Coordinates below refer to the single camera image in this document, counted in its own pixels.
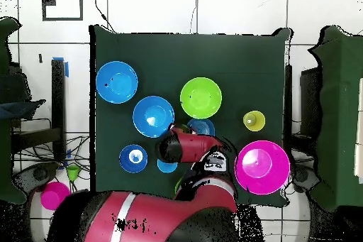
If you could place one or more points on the small ribbed blue bowl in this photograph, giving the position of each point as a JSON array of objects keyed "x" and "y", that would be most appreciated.
[{"x": 202, "y": 127}]

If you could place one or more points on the large blue bowl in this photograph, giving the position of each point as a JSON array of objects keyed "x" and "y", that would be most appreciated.
[
  {"x": 116, "y": 82},
  {"x": 153, "y": 116}
]

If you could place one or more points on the lime green bowl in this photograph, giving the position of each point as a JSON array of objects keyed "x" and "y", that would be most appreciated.
[{"x": 200, "y": 97}]

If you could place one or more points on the light blue cup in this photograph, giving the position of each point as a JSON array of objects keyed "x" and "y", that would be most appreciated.
[{"x": 166, "y": 167}]

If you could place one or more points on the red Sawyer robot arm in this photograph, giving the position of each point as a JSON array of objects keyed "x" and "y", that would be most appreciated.
[{"x": 195, "y": 148}]

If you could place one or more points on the dark green table cloth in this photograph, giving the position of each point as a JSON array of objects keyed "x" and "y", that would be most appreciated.
[{"x": 170, "y": 60}]

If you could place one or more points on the small dark blue bowl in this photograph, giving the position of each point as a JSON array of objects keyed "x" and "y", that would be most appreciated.
[{"x": 126, "y": 159}]

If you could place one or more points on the yellow ribbed cup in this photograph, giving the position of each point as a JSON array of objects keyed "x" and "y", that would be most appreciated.
[{"x": 256, "y": 122}]

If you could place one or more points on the large pink bowl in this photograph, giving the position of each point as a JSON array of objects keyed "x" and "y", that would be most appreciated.
[{"x": 262, "y": 167}]

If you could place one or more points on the small green cup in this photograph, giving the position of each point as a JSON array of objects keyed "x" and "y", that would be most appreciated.
[{"x": 73, "y": 171}]

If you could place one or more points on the blue tape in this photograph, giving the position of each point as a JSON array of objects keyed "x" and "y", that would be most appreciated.
[{"x": 66, "y": 70}]

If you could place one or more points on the black box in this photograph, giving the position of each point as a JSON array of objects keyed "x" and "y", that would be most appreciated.
[{"x": 310, "y": 103}]

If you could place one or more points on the black equipment base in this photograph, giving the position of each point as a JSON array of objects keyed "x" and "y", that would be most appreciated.
[
  {"x": 37, "y": 174},
  {"x": 303, "y": 175}
]

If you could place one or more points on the pink cup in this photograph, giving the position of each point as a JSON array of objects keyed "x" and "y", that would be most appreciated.
[{"x": 52, "y": 195}]

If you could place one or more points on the green cloth covered table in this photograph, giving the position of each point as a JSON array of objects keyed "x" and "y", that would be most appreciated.
[
  {"x": 5, "y": 40},
  {"x": 337, "y": 111}
]

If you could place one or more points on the dark blue fabric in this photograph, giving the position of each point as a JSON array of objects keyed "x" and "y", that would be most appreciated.
[{"x": 17, "y": 108}]

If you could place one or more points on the black post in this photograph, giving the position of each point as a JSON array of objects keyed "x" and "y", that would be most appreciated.
[{"x": 288, "y": 105}]

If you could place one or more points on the black stand frame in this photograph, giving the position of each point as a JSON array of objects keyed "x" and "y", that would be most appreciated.
[{"x": 58, "y": 105}]

